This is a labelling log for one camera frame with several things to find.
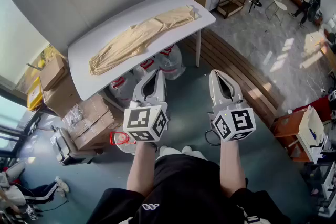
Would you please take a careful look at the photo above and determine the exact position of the orange wooden cabinet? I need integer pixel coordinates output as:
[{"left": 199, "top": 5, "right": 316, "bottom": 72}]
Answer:
[{"left": 271, "top": 110, "right": 313, "bottom": 163}]

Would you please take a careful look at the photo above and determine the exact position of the small cardboard box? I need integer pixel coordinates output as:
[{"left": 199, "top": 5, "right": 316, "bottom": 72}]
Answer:
[{"left": 39, "top": 55, "right": 69, "bottom": 92}]

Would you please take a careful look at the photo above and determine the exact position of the clear plastic packet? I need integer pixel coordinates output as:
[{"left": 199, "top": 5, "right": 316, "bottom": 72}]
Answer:
[{"left": 62, "top": 104, "right": 85, "bottom": 125}]

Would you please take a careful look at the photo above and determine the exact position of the white table leg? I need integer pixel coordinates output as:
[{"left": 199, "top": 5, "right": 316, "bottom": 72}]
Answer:
[{"left": 195, "top": 30, "right": 202, "bottom": 68}]

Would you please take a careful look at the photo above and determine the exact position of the red cloth bag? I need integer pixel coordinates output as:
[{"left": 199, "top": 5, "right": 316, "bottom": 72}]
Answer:
[{"left": 292, "top": 95, "right": 333, "bottom": 124}]

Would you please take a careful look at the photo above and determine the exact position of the large cardboard box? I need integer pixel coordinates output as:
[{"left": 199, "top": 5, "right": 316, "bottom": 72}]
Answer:
[
  {"left": 70, "top": 110, "right": 123, "bottom": 151},
  {"left": 64, "top": 93, "right": 111, "bottom": 131}
]

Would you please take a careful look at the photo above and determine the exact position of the silver suitcase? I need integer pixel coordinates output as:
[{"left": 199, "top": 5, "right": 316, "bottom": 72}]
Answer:
[{"left": 50, "top": 127, "right": 97, "bottom": 166}]

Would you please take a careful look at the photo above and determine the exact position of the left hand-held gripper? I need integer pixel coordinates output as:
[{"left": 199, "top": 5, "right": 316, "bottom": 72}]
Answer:
[{"left": 122, "top": 69, "right": 169, "bottom": 143}]

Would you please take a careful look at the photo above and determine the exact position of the black cable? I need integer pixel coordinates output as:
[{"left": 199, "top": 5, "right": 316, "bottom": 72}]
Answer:
[{"left": 204, "top": 128, "right": 223, "bottom": 146}]

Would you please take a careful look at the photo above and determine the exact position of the wooden slat platform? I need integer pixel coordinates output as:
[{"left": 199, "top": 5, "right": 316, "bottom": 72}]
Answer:
[{"left": 181, "top": 28, "right": 281, "bottom": 126}]

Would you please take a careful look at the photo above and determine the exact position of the clear water jug red handle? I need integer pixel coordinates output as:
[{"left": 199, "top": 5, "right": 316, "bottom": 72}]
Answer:
[
  {"left": 154, "top": 44, "right": 186, "bottom": 81},
  {"left": 109, "top": 73, "right": 137, "bottom": 108},
  {"left": 110, "top": 127, "right": 137, "bottom": 155},
  {"left": 132, "top": 59, "right": 158, "bottom": 82}
]

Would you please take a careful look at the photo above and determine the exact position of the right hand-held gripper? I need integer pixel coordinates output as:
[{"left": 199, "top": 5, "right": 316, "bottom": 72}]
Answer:
[{"left": 207, "top": 69, "right": 257, "bottom": 143}]

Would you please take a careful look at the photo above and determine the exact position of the person's white shoe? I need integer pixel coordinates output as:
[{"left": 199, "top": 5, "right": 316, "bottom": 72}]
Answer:
[{"left": 157, "top": 145, "right": 208, "bottom": 161}]

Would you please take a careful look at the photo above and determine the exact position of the white box device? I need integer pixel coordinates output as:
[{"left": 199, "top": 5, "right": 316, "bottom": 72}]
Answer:
[{"left": 298, "top": 106, "right": 329, "bottom": 163}]

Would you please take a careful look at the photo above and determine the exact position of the round white side table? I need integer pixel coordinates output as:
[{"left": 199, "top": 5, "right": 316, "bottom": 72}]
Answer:
[{"left": 265, "top": 0, "right": 288, "bottom": 26}]

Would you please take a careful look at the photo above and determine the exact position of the person's right forearm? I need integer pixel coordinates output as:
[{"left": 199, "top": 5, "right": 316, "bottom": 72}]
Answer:
[{"left": 219, "top": 138, "right": 247, "bottom": 199}]

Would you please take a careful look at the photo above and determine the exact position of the person's left forearm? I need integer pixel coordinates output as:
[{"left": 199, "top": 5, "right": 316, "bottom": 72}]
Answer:
[{"left": 126, "top": 141, "right": 158, "bottom": 197}]

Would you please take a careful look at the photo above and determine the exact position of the beige cloth garment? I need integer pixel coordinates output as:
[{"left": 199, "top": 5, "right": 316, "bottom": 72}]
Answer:
[{"left": 88, "top": 5, "right": 200, "bottom": 76}]

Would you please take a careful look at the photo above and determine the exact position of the yellow plastic bin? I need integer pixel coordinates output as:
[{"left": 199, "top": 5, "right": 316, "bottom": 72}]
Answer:
[{"left": 27, "top": 77, "right": 44, "bottom": 111}]

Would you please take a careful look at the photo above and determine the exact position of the person's black shirt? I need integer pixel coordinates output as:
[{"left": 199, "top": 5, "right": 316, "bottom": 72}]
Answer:
[{"left": 86, "top": 153, "right": 292, "bottom": 224}]

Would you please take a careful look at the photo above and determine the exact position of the black floor fan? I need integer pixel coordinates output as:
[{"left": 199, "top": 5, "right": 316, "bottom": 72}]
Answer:
[{"left": 299, "top": 0, "right": 323, "bottom": 28}]

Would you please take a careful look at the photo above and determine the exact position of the plastic-wrapped cardboard box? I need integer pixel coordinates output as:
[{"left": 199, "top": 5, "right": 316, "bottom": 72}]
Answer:
[{"left": 41, "top": 74, "right": 82, "bottom": 118}]

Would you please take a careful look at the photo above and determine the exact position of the black and white bag strap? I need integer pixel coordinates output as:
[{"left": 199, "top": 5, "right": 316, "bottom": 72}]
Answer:
[{"left": 236, "top": 204, "right": 263, "bottom": 224}]

